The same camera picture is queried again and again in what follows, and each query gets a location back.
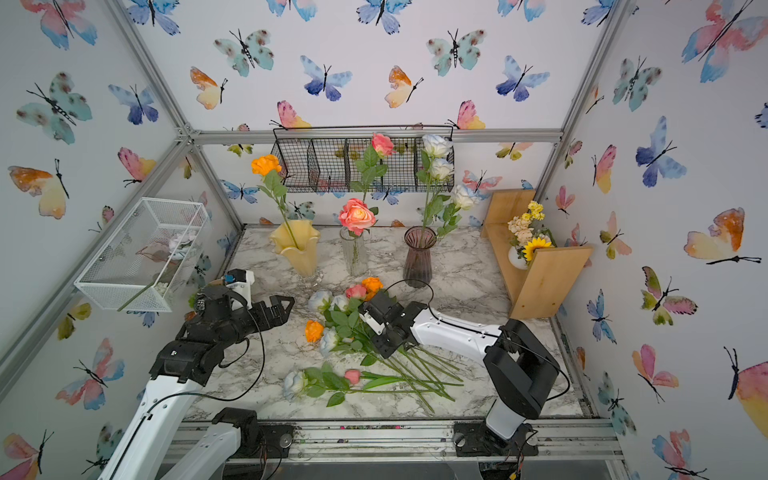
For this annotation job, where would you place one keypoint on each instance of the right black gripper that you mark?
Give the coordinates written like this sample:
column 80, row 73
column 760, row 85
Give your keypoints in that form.
column 383, row 350

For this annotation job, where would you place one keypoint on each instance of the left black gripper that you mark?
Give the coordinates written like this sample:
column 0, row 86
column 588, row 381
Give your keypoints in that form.
column 279, row 317

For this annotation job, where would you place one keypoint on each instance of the pink rose pile top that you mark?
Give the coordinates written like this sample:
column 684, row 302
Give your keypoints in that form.
column 357, row 217

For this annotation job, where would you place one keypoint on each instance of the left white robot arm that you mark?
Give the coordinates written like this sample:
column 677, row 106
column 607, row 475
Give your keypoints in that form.
column 223, row 317

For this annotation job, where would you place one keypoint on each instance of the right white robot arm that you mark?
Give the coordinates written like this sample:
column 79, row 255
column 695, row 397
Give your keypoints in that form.
column 521, row 369

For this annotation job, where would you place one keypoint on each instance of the orange rose pile top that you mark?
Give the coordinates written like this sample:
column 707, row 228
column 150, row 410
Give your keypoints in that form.
column 372, row 285

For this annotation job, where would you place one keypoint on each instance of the purple ribbed glass vase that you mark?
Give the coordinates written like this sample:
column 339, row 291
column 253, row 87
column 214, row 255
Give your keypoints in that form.
column 417, row 271

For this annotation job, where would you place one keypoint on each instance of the pink rose lower small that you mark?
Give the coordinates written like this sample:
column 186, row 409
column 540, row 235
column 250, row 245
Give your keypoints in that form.
column 353, row 376

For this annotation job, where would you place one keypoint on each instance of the clear ribbed glass vase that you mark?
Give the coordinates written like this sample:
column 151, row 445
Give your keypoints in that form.
column 355, row 252

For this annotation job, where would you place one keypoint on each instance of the yellow wavy glass vase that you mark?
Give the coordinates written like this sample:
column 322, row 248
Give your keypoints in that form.
column 297, row 240

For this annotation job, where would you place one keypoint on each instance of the wooden corner shelf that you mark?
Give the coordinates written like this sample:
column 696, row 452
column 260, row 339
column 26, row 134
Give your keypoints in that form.
column 538, row 290

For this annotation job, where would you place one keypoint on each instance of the sunflower bouquet in white vase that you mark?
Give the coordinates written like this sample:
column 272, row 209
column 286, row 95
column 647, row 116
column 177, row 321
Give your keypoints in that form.
column 528, row 234

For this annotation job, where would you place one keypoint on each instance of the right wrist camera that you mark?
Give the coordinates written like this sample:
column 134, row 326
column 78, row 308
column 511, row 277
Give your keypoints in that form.
column 377, row 327

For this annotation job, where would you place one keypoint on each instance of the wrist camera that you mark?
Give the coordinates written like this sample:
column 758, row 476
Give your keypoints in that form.
column 240, row 281
column 377, row 327

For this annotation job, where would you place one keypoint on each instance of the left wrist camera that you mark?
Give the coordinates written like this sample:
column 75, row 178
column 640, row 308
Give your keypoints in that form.
column 240, row 281

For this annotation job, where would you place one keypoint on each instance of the white mesh wall basket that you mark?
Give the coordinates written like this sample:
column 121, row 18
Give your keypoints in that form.
column 148, row 257

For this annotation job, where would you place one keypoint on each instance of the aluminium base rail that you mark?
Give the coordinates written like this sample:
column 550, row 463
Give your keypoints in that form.
column 317, row 441

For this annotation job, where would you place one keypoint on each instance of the black wire wall basket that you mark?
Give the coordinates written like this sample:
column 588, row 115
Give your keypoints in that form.
column 330, row 159

